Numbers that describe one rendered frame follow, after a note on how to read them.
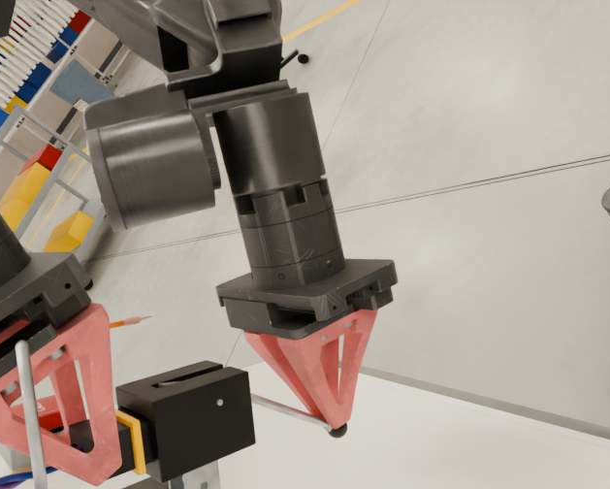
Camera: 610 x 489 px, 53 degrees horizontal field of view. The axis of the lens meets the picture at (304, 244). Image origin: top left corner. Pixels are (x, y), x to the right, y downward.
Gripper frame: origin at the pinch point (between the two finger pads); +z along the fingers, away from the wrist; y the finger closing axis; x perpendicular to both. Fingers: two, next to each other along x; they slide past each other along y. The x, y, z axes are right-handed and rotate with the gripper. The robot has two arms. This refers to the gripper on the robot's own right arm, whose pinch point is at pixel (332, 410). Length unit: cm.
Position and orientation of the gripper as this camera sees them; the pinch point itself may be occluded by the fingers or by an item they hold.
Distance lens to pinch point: 40.6
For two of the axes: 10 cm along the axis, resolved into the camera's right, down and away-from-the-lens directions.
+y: 6.5, 0.0, -7.6
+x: 7.3, -2.9, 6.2
